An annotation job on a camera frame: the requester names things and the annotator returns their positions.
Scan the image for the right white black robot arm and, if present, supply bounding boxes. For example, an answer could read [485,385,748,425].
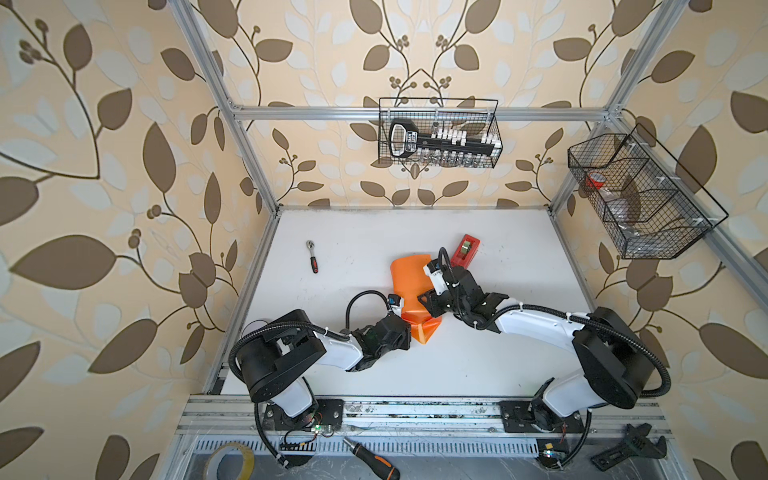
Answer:
[418,249,672,470]

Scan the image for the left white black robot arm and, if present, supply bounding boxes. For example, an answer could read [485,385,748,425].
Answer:
[228,290,411,469]

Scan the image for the red tape dispenser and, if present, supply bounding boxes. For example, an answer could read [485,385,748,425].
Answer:
[450,234,481,269]

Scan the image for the orange black screwdriver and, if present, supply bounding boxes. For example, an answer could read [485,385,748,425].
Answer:
[343,437,401,480]

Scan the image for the black socket set holder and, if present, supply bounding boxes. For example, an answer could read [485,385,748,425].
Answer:
[383,119,503,159]

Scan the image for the red cap plastic bottle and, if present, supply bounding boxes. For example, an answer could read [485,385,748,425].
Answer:
[586,172,640,228]

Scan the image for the yellowish packing tape roll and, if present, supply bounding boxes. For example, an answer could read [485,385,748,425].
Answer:
[202,442,255,480]

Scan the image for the red handled ratchet wrench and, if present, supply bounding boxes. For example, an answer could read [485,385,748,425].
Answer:
[306,240,319,274]

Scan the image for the back black wire basket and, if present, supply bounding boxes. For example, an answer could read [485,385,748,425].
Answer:
[378,96,503,169]

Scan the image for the black wire basket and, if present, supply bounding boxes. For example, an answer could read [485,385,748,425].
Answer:
[378,96,503,169]
[568,124,728,260]

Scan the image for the right black wire basket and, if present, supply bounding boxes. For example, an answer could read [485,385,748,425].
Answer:
[568,124,728,260]

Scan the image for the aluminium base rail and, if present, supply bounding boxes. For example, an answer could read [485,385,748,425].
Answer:
[175,394,667,438]

